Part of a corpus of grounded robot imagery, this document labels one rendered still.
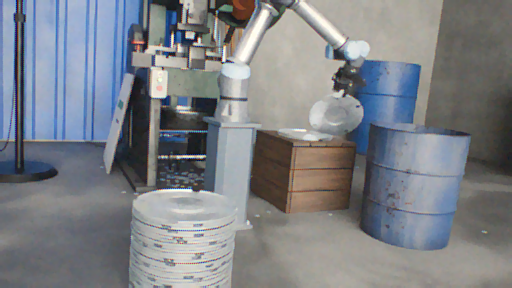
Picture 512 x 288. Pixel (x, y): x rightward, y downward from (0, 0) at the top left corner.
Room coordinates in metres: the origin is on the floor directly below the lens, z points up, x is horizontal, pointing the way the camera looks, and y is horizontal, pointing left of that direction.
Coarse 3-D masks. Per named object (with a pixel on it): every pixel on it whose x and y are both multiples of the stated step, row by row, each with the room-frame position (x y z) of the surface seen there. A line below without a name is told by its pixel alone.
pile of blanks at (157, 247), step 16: (144, 224) 1.01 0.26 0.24; (160, 224) 0.99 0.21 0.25; (176, 224) 0.99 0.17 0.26; (192, 224) 0.99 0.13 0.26; (208, 224) 1.01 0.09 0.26; (224, 224) 1.05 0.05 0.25; (144, 240) 1.01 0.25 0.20; (160, 240) 0.99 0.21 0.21; (176, 240) 1.00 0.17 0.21; (192, 240) 1.00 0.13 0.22; (208, 240) 1.01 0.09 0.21; (224, 240) 1.06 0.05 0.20; (144, 256) 1.02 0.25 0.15; (160, 256) 0.99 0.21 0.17; (176, 256) 0.99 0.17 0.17; (192, 256) 1.00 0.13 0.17; (208, 256) 1.01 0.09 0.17; (224, 256) 1.06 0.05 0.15; (144, 272) 1.02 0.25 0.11; (160, 272) 0.99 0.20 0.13; (176, 272) 0.99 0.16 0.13; (192, 272) 1.01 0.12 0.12; (208, 272) 1.01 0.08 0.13; (224, 272) 1.06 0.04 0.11
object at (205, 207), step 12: (156, 192) 1.23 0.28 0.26; (168, 192) 1.24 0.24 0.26; (180, 192) 1.25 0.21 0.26; (204, 192) 1.27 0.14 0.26; (144, 204) 1.11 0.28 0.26; (156, 204) 1.12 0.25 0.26; (168, 204) 1.11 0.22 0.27; (180, 204) 1.12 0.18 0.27; (192, 204) 1.13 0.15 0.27; (204, 204) 1.14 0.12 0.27; (216, 204) 1.16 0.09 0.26; (228, 204) 1.18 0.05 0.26; (144, 216) 1.02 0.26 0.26; (156, 216) 1.02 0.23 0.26; (168, 216) 1.03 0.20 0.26; (180, 216) 1.04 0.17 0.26; (192, 216) 1.05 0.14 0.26; (204, 216) 1.05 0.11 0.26; (216, 216) 1.06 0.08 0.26; (228, 216) 1.06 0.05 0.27
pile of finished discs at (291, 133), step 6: (282, 132) 2.18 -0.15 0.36; (288, 132) 2.20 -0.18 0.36; (294, 132) 2.18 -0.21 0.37; (300, 132) 2.20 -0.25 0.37; (306, 132) 2.21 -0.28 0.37; (312, 132) 2.29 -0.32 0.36; (318, 132) 2.30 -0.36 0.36; (294, 138) 2.06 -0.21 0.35; (300, 138) 2.05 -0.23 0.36; (306, 138) 2.09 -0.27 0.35; (312, 138) 2.05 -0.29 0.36; (318, 138) 2.05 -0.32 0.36; (324, 138) 2.07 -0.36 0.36; (330, 138) 2.11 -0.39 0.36
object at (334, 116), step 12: (348, 96) 2.17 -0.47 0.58; (312, 108) 2.23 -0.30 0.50; (324, 108) 2.23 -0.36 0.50; (336, 108) 2.23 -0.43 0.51; (348, 108) 2.22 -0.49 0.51; (360, 108) 2.21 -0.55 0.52; (312, 120) 2.28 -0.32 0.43; (324, 120) 2.28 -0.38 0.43; (336, 120) 2.28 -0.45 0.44; (348, 120) 2.27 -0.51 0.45; (360, 120) 2.26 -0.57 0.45; (324, 132) 2.33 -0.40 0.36; (336, 132) 2.32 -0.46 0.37
